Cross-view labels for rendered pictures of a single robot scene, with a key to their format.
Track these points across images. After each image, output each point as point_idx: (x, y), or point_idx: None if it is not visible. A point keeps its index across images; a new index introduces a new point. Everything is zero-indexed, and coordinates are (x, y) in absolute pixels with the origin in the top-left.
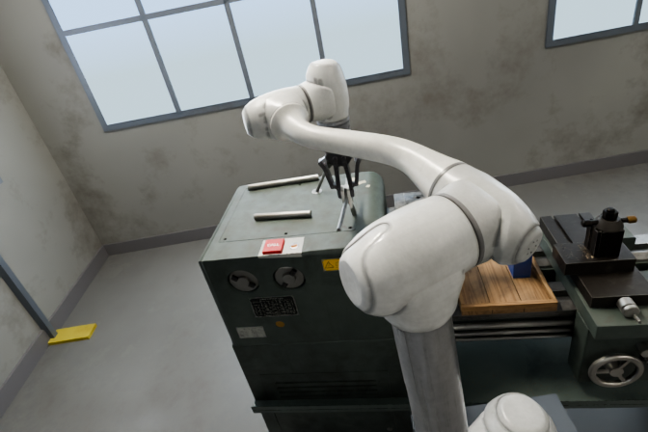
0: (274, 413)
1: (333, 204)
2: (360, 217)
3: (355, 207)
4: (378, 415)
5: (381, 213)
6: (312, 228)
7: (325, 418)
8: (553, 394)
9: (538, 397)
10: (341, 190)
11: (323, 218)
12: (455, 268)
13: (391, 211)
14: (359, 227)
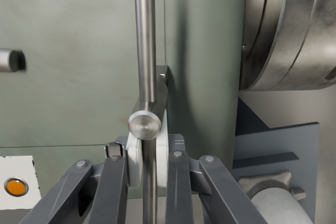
0: None
1: None
2: (179, 88)
3: (162, 32)
4: None
5: (236, 48)
6: (44, 120)
7: None
8: (317, 124)
9: (304, 127)
10: (134, 188)
11: (65, 77)
12: None
13: None
14: (177, 131)
